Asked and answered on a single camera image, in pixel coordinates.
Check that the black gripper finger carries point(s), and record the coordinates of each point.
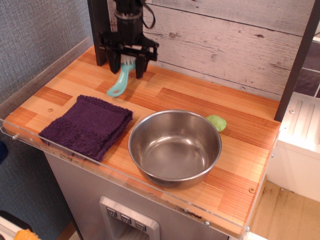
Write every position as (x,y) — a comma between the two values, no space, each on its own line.
(114,59)
(141,64)

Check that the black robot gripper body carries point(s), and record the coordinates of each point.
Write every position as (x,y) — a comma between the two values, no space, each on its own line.
(130,40)

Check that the teal brush with white bristles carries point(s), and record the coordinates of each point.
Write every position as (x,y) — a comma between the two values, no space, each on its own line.
(128,64)

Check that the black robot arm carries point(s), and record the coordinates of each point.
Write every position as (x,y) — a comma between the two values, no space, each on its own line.
(130,9)

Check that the purple folded towel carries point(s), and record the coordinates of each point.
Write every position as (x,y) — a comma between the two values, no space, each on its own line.
(90,127)

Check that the stainless steel bowl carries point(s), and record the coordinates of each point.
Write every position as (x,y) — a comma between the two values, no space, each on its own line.
(175,148)

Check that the green toy vegetable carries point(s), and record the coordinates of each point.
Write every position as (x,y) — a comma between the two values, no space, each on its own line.
(218,122)

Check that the clear acrylic front guard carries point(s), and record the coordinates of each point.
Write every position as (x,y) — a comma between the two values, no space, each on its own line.
(117,176)

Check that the grey toy fridge cabinet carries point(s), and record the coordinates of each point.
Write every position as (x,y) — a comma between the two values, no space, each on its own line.
(100,195)

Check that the silver dispenser panel with buttons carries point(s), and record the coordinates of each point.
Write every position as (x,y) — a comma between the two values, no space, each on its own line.
(124,223)

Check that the white toy sink unit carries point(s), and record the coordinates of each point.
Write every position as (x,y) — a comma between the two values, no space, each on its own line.
(295,161)

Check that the orange object bottom left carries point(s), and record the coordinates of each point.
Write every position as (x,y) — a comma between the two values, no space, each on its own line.
(25,234)

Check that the dark grey left post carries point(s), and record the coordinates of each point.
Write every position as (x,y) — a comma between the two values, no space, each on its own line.
(100,24)

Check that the dark grey post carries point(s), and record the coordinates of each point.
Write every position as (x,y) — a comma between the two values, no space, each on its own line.
(100,24)
(299,61)

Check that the dark grey right post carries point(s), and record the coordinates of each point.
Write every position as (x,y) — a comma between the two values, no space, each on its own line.
(299,61)

